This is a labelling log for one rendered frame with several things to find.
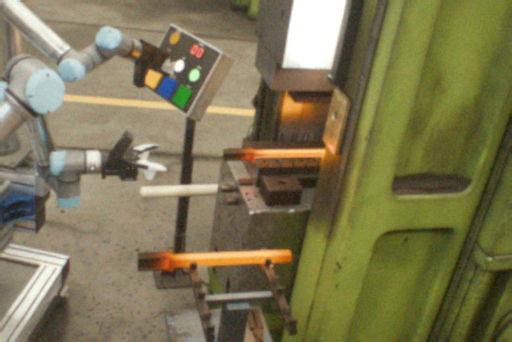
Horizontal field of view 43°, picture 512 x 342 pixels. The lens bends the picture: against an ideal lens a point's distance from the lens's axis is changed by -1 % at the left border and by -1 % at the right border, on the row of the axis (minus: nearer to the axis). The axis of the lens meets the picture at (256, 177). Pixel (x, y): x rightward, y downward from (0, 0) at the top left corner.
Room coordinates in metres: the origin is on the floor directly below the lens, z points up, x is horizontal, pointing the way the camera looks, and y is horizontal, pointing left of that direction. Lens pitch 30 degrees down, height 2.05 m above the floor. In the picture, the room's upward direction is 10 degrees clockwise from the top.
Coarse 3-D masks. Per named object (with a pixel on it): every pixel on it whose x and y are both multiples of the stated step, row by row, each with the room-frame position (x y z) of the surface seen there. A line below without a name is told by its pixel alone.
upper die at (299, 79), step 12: (264, 48) 2.01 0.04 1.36; (264, 60) 1.99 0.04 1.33; (276, 60) 1.90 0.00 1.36; (264, 72) 1.97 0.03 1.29; (276, 72) 1.89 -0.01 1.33; (288, 72) 1.91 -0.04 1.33; (300, 72) 1.92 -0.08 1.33; (312, 72) 1.94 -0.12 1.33; (324, 72) 1.95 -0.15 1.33; (276, 84) 1.89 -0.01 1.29; (288, 84) 1.91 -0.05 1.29; (300, 84) 1.92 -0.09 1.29; (312, 84) 1.94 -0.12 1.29; (324, 84) 1.95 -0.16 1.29
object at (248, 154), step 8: (224, 152) 1.92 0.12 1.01; (232, 152) 1.93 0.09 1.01; (240, 152) 1.93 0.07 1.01; (248, 152) 1.94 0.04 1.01; (256, 152) 1.96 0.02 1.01; (264, 152) 1.97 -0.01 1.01; (272, 152) 1.98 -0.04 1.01; (280, 152) 1.99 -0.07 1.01; (288, 152) 2.00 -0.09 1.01; (296, 152) 2.01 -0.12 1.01; (304, 152) 2.02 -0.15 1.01; (312, 152) 2.03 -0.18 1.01; (320, 152) 2.04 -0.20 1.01; (224, 160) 1.91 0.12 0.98; (232, 160) 1.92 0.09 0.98; (240, 160) 1.93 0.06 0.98; (248, 160) 1.94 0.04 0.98
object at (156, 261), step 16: (144, 256) 1.37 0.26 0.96; (160, 256) 1.38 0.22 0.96; (176, 256) 1.40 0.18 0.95; (192, 256) 1.41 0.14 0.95; (208, 256) 1.43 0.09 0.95; (224, 256) 1.44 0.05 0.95; (240, 256) 1.45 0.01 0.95; (256, 256) 1.46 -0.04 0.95; (272, 256) 1.48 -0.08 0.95; (288, 256) 1.49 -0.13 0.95
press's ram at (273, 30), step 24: (264, 0) 2.07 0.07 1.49; (288, 0) 1.88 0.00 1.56; (312, 0) 1.86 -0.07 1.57; (336, 0) 1.89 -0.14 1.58; (264, 24) 2.04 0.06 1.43; (288, 24) 1.85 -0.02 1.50; (312, 24) 1.87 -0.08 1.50; (336, 24) 1.90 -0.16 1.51; (288, 48) 1.85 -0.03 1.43; (312, 48) 1.87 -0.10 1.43
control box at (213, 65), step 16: (176, 32) 2.53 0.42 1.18; (160, 48) 2.53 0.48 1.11; (176, 48) 2.48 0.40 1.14; (192, 48) 2.43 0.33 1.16; (208, 48) 2.39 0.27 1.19; (192, 64) 2.39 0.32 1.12; (208, 64) 2.35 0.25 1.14; (224, 64) 2.36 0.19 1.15; (160, 80) 2.42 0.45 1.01; (176, 80) 2.38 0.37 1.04; (192, 80) 2.34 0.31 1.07; (208, 80) 2.31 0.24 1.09; (160, 96) 2.37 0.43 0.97; (192, 96) 2.29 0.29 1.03; (208, 96) 2.31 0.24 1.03; (192, 112) 2.26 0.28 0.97
